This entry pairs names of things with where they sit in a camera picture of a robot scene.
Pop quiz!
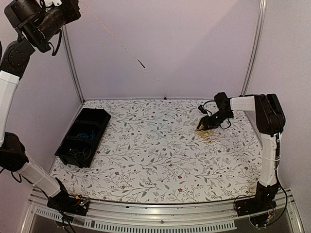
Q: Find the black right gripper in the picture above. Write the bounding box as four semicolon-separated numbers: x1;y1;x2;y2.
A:
200;110;233;131

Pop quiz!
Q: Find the thin black cable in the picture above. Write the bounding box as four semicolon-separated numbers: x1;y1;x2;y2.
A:
67;147;93;162

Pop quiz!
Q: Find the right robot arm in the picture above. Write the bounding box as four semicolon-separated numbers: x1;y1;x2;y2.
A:
197;92;286;212

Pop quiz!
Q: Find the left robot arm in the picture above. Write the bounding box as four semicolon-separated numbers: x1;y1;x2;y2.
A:
0;0;81;211

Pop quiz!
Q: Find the floral patterned table mat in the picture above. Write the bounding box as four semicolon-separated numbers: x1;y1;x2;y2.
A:
51;100;262;203

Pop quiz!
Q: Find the black three-compartment bin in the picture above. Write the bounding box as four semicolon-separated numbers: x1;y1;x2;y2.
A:
55;108;111;168

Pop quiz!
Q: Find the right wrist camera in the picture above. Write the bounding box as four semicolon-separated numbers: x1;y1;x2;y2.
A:
198;105;212;117

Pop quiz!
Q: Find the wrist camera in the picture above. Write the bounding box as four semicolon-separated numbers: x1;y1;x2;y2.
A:
43;0;62;8
198;105;212;117

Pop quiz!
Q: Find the left aluminium corner post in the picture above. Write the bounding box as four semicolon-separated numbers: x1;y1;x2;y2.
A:
62;26;85;104

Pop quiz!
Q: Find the aluminium corner post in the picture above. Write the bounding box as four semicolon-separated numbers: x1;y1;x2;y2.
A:
62;26;85;104
240;0;267;95

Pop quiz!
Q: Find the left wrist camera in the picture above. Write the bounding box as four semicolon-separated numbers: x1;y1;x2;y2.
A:
43;0;62;8

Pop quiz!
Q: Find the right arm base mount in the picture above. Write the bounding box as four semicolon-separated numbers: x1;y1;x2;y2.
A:
233;195;276;228

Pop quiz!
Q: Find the right aluminium corner post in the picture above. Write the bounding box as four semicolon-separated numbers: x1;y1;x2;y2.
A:
240;0;267;95

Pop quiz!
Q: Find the aluminium front rail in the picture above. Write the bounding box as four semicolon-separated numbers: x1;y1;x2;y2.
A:
20;188;306;233

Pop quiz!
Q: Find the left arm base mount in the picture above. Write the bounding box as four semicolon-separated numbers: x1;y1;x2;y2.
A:
47;191;89;216

